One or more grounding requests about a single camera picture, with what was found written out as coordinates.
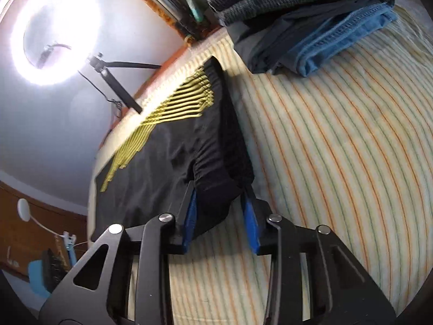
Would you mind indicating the blue chair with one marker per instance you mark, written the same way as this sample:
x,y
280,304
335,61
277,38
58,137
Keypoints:
x,y
40,276

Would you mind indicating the blue folded jeans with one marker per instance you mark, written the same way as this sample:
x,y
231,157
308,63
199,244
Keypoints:
x,y
341,37

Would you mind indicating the striped bed sheet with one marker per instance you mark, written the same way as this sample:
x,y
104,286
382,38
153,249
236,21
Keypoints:
x,y
324,162

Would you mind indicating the white round lamp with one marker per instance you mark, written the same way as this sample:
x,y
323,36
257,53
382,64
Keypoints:
x,y
24,210

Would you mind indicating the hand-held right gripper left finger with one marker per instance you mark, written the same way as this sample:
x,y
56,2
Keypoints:
x,y
190,217

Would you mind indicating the dark navy folded pants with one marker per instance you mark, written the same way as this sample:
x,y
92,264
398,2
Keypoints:
x,y
267,44

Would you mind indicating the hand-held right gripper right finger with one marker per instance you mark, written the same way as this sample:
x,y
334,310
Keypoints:
x,y
250,221

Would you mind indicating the black pants with yellow stripes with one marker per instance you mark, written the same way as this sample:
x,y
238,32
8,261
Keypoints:
x,y
176,149

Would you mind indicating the wooden headboard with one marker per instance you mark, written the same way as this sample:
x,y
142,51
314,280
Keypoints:
x,y
162,10

